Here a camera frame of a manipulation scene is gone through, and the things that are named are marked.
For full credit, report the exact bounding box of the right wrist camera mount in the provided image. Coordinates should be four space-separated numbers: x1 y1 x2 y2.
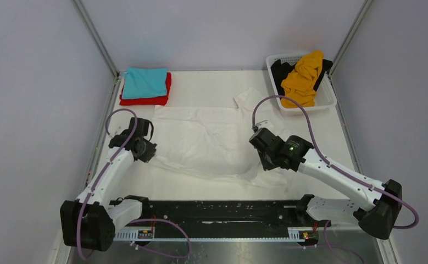
252 120 274 131

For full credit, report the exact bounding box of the white slotted cable duct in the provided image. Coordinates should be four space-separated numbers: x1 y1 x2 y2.
110 227 320 243

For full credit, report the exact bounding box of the right metal frame post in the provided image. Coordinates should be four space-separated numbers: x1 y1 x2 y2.
329 0 374 76

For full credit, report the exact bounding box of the black t shirt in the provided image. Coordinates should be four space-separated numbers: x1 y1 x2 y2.
271 59 333 96

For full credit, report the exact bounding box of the white t shirt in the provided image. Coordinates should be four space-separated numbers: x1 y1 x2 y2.
150 87 291 189

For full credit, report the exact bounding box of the folded cyan t shirt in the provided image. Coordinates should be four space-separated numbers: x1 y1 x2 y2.
122 68 168 100

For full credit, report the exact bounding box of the yellow t shirt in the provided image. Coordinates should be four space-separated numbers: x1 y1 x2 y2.
281 50 324 107

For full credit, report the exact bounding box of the metal frame post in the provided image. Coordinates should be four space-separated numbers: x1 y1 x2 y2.
71 0 120 78
329 0 374 76

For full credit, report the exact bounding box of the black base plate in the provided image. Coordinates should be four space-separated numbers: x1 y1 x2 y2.
126 200 326 238

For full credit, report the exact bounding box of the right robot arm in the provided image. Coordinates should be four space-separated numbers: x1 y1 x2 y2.
249 127 402 240

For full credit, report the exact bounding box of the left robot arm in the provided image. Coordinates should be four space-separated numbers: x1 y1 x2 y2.
60 117 157 251

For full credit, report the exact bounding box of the white plastic basket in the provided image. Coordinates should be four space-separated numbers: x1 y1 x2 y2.
265 51 337 116

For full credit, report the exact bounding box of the folded red t shirt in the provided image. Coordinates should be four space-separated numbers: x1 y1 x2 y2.
119 72 172 106

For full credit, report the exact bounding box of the left metal frame post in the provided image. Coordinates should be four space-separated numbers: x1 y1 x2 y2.
71 0 120 78

